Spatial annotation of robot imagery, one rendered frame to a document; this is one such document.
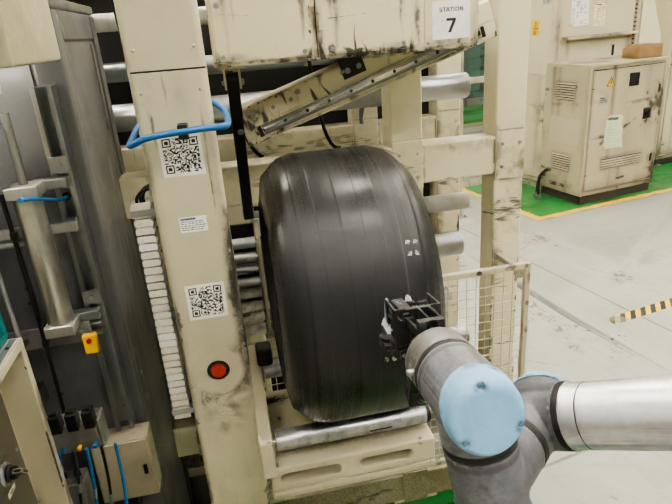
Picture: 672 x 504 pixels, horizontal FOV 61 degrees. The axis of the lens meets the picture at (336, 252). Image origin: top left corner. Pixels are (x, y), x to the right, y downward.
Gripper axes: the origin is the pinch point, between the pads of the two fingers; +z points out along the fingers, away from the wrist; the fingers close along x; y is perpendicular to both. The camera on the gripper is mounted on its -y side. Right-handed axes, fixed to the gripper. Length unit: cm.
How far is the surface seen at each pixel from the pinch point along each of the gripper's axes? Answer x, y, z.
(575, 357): -141, -104, 162
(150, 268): 41.0, 9.6, 21.9
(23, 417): 64, -10, 8
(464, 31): -33, 50, 42
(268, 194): 17.2, 21.2, 19.7
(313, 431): 14.1, -29.4, 18.7
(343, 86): -7, 40, 57
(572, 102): -287, 17, 394
